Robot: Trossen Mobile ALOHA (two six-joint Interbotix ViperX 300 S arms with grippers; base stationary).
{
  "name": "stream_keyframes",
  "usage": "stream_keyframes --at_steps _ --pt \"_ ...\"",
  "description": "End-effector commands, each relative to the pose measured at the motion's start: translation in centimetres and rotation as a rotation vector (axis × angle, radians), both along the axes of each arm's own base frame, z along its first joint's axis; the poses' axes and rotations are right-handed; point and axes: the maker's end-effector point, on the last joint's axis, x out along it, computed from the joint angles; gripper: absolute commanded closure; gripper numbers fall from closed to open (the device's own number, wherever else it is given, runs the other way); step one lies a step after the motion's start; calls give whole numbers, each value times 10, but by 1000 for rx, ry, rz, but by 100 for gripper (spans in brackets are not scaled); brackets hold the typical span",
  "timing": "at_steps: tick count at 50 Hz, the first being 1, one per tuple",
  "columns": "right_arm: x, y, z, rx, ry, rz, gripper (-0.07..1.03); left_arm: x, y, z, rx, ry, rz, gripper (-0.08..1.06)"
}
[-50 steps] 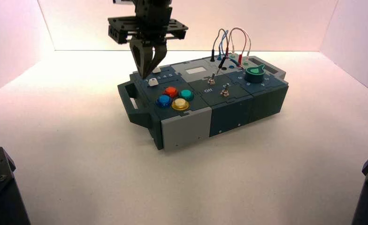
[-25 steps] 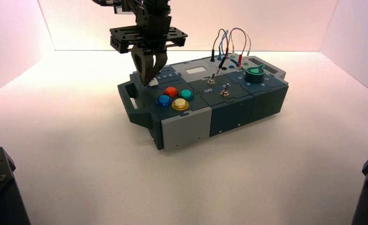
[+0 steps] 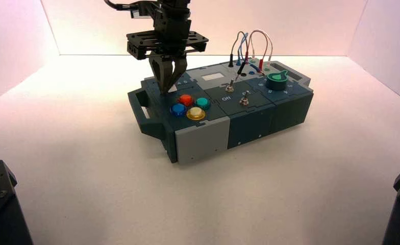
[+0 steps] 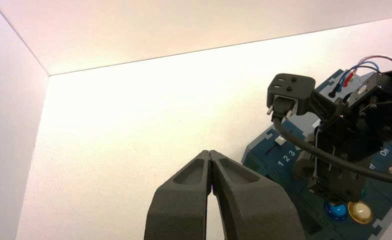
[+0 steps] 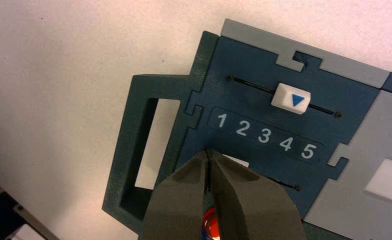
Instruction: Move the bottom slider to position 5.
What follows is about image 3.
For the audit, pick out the small grey display screen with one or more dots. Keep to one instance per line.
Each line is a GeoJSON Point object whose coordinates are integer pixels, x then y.
{"type": "Point", "coordinates": [212, 77]}

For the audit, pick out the dark teal grey control box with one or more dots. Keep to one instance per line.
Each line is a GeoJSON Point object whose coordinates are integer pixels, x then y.
{"type": "Point", "coordinates": [247, 123]}

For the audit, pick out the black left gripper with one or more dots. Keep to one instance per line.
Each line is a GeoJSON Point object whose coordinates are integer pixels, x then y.
{"type": "Point", "coordinates": [169, 37]}

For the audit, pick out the teal round push button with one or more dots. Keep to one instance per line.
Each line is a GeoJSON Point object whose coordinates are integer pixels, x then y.
{"type": "Point", "coordinates": [203, 102]}

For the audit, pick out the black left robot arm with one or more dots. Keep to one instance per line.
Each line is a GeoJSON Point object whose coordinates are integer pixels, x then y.
{"type": "Point", "coordinates": [174, 5]}

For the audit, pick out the yellow round push button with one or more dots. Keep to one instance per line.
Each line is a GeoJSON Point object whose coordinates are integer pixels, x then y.
{"type": "Point", "coordinates": [196, 114]}

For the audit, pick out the metal toggle switch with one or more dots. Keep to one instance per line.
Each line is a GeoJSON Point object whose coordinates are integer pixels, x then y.
{"type": "Point", "coordinates": [230, 87]}
{"type": "Point", "coordinates": [244, 100]}

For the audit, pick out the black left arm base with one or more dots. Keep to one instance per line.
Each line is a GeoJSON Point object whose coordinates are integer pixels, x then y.
{"type": "Point", "coordinates": [0, 209]}

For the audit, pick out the red round push button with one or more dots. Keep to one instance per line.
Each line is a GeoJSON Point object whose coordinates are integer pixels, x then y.
{"type": "Point", "coordinates": [186, 99]}

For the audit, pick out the blue round push button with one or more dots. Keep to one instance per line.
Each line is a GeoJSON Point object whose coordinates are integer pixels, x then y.
{"type": "Point", "coordinates": [178, 110]}

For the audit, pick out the green rotary knob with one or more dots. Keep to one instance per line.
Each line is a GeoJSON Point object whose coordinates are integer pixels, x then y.
{"type": "Point", "coordinates": [276, 82]}

